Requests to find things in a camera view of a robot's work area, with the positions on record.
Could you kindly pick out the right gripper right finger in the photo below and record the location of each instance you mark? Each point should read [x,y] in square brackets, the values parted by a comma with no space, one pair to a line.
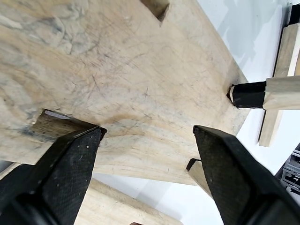
[236,178]

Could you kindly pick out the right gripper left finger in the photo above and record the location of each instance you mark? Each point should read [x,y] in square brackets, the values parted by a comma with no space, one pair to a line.
[58,178]

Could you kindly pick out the wooden bar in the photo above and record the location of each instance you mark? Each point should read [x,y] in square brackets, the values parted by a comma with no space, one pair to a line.
[284,51]
[112,202]

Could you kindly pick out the wooden leg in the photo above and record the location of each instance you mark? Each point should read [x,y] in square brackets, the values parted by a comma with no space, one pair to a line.
[279,92]

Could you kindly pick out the wooden seat board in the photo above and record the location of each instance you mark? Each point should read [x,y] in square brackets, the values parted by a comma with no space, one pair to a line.
[112,70]

